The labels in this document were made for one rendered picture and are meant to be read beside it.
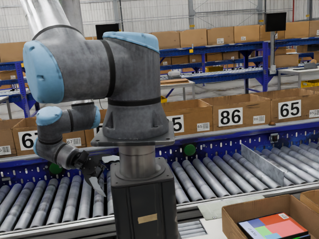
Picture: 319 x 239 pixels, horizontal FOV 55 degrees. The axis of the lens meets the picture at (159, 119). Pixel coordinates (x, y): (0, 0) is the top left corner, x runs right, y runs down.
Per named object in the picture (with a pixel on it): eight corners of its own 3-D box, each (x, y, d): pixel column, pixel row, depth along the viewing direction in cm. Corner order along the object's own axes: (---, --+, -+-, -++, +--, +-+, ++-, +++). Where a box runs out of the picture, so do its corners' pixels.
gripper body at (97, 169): (108, 167, 120) (83, 156, 124) (102, 159, 113) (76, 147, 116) (98, 184, 117) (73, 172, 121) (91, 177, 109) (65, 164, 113)
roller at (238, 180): (249, 202, 141) (249, 192, 140) (211, 162, 191) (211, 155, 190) (259, 200, 142) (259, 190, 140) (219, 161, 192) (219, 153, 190)
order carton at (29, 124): (16, 157, 174) (11, 128, 170) (29, 142, 202) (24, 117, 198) (87, 148, 180) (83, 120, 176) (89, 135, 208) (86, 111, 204)
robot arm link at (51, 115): (64, 102, 119) (65, 129, 125) (32, 105, 113) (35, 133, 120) (70, 114, 112) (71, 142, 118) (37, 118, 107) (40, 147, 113)
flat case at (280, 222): (308, 234, 101) (308, 230, 101) (258, 248, 97) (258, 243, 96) (282, 214, 114) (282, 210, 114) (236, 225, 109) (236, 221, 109)
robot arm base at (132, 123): (169, 139, 79) (168, 101, 76) (96, 141, 79) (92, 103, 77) (168, 121, 97) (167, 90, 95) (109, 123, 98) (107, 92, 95)
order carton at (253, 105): (213, 132, 192) (212, 105, 188) (199, 122, 220) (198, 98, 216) (271, 124, 198) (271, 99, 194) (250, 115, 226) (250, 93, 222)
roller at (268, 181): (275, 197, 143) (275, 188, 142) (231, 160, 193) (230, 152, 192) (285, 196, 144) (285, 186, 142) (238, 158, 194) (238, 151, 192)
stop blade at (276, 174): (282, 189, 146) (283, 171, 144) (241, 157, 190) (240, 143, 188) (284, 188, 146) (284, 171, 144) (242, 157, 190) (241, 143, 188)
